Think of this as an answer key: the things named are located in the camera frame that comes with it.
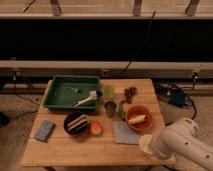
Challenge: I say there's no white cup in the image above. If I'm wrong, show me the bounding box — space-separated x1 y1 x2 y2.
139 134 153 155

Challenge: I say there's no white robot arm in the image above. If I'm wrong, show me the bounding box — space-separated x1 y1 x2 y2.
151 118 213 171

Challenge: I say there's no green plastic tray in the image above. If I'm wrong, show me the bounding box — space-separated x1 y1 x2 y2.
43 75 100 112

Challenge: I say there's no light green cup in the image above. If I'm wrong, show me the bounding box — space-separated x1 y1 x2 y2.
103 85 115 100

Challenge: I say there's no white dish brush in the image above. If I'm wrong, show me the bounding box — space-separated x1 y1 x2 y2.
73 90 102 107

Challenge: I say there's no grey metal cup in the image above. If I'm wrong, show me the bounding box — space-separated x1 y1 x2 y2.
104 101 117 118

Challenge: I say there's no dark grape bunch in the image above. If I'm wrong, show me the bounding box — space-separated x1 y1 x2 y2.
124 87 137 103

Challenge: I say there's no green pepper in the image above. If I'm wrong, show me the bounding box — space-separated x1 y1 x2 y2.
119 101 126 121

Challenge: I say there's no small metal fork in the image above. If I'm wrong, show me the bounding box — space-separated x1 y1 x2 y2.
63 86 79 93

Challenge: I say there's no wooden table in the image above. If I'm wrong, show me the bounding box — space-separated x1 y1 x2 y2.
21 79 176 167

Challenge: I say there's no layered cake slice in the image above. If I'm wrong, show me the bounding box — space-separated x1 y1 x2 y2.
68 115 88 131

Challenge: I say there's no black bowl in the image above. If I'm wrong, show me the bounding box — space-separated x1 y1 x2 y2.
63 112 89 135

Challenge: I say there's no orange round fruit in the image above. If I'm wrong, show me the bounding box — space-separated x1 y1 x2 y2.
89 121 103 136

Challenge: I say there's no orange bowl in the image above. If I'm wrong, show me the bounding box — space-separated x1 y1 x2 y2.
125 105 153 132

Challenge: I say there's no yellow corn cob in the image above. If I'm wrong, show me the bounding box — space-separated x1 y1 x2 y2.
128 115 146 125

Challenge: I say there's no grey cloth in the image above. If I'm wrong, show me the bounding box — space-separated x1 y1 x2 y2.
112 121 141 145

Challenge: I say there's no blue power box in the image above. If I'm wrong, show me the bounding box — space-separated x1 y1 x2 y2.
170 89 185 107

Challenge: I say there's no blue sponge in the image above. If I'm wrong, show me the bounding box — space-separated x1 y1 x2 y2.
34 120 55 142

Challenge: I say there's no black hanging cable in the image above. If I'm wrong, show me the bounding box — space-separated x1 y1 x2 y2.
119 9 157 76

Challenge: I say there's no black floor cable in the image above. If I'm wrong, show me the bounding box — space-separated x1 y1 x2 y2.
154 83 198 127

